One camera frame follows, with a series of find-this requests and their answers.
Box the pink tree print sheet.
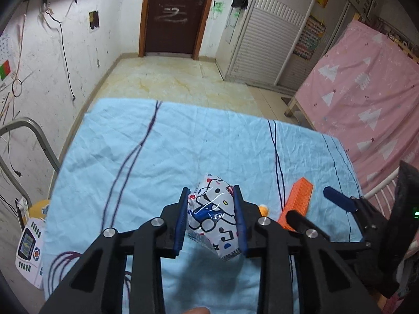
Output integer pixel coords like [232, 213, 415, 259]
[296, 18, 419, 197]

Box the grey metal chair frame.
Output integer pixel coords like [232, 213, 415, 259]
[0, 118, 61, 203]

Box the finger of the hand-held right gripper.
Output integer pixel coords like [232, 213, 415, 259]
[323, 186, 387, 246]
[286, 210, 372, 252]

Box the wooden bed frame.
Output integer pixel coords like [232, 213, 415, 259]
[284, 94, 316, 130]

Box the white bed rail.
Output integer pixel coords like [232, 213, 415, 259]
[363, 167, 401, 208]

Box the white louvered wardrobe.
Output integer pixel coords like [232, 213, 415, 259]
[224, 0, 352, 95]

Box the white cartoon print snack bag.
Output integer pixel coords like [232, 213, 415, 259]
[186, 173, 244, 261]

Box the dark brown door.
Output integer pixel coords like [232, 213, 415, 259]
[138, 0, 220, 60]

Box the orange box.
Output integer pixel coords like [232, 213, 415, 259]
[278, 177, 314, 233]

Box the black wall cable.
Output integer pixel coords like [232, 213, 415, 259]
[46, 0, 76, 101]

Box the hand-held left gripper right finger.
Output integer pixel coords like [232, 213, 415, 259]
[232, 185, 382, 314]

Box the colourful grid poster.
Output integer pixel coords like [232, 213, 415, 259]
[292, 15, 328, 61]

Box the yellow stool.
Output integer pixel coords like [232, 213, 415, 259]
[28, 199, 51, 220]

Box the flag sticker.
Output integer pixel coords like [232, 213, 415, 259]
[0, 59, 12, 81]

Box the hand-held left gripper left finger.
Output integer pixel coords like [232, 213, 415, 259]
[39, 187, 191, 314]

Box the light blue striped cloth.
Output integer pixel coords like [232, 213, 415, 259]
[43, 97, 364, 314]

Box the white toy learning machine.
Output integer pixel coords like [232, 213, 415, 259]
[15, 217, 46, 290]

